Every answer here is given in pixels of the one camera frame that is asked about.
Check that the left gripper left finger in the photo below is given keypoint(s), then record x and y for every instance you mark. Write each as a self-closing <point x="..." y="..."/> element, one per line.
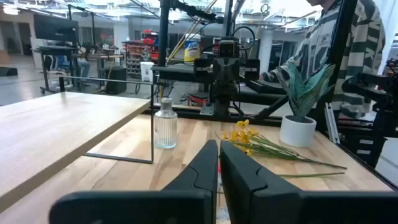
<point x="192" y="199"/>

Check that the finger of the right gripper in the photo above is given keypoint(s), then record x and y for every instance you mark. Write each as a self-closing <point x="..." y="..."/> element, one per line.
<point x="219" y="70"/>
<point x="232" y="70"/>

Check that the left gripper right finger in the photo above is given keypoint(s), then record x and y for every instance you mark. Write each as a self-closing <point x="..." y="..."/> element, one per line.
<point x="248" y="199"/>

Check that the yellow artificial flower bunch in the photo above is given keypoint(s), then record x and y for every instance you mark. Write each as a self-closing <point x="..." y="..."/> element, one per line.
<point x="241" y="135"/>

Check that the ribbed clear glass vase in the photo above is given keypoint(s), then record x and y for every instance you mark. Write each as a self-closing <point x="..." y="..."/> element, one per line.
<point x="165" y="130"/>

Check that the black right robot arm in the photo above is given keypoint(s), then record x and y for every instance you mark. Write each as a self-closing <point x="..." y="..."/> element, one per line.
<point x="224" y="99"/>

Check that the black neighbouring robot arm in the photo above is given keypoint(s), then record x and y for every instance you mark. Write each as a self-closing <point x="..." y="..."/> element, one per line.
<point x="382" y="93"/>

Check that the yellow white wipes canister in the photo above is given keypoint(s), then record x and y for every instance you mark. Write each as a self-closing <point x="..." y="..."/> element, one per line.
<point x="192" y="48"/>

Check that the black workbench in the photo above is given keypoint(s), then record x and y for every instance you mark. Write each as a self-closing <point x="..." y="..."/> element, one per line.
<point x="177" y="73"/>

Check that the white round pillar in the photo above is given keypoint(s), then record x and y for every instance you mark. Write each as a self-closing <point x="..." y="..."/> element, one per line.
<point x="265" y="53"/>

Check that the white waste bin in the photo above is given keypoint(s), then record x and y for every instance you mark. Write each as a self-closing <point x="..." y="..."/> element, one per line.
<point x="147" y="71"/>

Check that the red parts bin rack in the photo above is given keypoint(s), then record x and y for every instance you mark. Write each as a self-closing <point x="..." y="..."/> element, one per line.
<point x="140" y="53"/>

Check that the snake plant in white pot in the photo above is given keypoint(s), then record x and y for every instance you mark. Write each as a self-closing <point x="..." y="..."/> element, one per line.
<point x="297" y="133"/>

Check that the black speaker box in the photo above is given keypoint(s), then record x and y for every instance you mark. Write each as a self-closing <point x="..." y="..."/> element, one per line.
<point x="116" y="80"/>

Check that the silver aluminium extrusion bar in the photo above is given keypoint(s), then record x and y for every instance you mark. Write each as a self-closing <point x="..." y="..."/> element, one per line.
<point x="332" y="123"/>

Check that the person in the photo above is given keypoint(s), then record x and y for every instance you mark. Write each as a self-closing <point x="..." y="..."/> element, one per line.
<point x="363" y="46"/>

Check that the black computer monitor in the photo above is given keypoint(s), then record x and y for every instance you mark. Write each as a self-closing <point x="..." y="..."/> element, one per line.
<point x="56" y="28"/>

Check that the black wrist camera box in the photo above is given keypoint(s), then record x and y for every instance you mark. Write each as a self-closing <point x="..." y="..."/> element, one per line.
<point x="228" y="48"/>

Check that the black aluminium rig frame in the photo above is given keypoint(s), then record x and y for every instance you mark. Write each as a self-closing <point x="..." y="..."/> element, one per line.
<point x="163" y="31"/>

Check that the wooden shelf black metal frame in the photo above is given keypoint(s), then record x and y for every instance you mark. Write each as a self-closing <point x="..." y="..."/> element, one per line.
<point x="62" y="130"/>

